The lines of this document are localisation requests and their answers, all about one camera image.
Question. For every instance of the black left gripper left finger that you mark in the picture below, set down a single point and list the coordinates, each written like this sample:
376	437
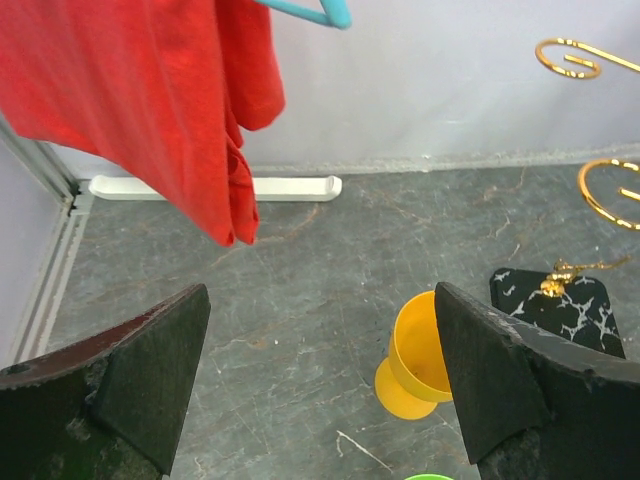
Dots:
111	406

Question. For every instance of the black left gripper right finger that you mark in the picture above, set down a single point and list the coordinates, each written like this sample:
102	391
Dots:
531	404

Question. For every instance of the green wine glass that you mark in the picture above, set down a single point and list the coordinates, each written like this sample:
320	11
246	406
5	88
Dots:
428	476

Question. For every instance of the gold wine glass rack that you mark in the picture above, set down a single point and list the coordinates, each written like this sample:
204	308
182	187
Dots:
563	301

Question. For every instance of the white clothes stand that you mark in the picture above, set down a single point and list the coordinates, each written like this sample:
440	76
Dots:
267	189

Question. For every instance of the red cloth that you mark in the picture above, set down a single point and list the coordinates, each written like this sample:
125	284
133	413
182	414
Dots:
162	89

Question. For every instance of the teal clothes hanger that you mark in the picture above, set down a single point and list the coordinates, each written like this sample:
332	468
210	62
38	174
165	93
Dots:
334	13

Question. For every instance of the aluminium frame post left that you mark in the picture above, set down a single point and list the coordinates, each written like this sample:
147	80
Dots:
40	159

